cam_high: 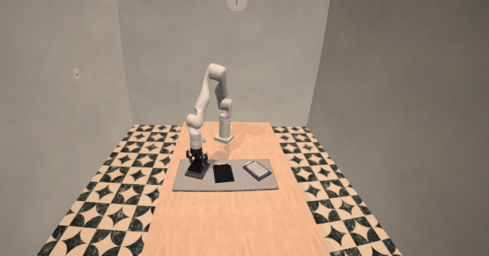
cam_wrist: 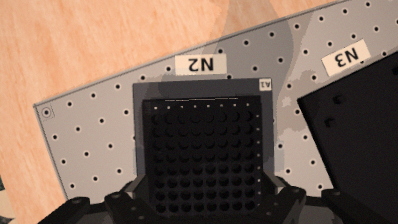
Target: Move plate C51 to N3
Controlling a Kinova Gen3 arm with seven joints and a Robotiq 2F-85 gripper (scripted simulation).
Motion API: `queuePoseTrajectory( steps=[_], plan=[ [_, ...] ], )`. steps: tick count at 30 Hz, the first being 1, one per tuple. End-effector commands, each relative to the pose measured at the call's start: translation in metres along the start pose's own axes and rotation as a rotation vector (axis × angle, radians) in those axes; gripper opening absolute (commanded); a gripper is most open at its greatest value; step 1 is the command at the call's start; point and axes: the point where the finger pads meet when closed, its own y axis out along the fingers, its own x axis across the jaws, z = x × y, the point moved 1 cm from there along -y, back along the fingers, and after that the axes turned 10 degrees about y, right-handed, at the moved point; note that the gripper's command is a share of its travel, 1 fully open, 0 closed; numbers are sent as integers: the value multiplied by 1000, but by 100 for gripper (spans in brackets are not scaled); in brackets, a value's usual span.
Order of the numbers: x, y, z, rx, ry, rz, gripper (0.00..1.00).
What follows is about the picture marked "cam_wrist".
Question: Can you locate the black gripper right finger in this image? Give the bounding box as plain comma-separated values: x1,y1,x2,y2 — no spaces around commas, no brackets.
234,170,393,224

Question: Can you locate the cream name plate labelled n3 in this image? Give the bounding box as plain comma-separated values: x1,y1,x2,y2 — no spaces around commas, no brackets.
321,40,371,77

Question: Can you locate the white label with black n2 text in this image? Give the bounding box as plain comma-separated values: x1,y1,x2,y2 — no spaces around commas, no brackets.
175,54,227,76

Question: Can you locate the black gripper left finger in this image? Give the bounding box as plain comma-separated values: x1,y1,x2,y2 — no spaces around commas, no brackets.
37,174,175,224

